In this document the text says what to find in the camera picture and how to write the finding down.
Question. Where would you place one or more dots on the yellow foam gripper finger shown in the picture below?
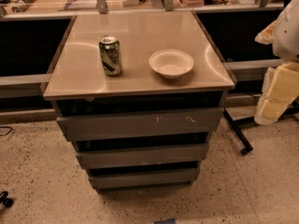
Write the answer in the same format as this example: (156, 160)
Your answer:
(266, 36)
(280, 88)

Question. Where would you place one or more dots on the grey top drawer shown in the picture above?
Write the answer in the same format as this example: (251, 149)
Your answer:
(140, 124)

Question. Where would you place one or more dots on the grey drawer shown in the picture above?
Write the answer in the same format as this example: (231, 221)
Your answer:
(144, 179)
(140, 124)
(142, 156)

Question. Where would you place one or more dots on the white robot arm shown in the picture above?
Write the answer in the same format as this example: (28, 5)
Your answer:
(285, 44)

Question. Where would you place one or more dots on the grey middle drawer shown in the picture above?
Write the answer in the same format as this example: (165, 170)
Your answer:
(142, 156)

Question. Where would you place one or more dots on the grey bottom drawer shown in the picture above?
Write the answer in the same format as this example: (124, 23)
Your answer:
(144, 179)

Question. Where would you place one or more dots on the grey drawer cabinet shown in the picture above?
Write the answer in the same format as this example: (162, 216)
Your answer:
(79, 86)

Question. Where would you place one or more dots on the black stand leg with wheel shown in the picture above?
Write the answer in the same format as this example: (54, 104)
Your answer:
(247, 146)

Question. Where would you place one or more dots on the white bowl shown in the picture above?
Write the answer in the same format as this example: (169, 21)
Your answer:
(171, 63)

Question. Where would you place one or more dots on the green soda can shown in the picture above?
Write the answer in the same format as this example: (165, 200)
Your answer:
(110, 54)

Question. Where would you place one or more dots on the blue tape piece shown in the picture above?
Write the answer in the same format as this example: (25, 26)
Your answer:
(167, 221)

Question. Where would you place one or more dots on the black caster wheel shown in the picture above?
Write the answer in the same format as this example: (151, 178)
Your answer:
(5, 200)

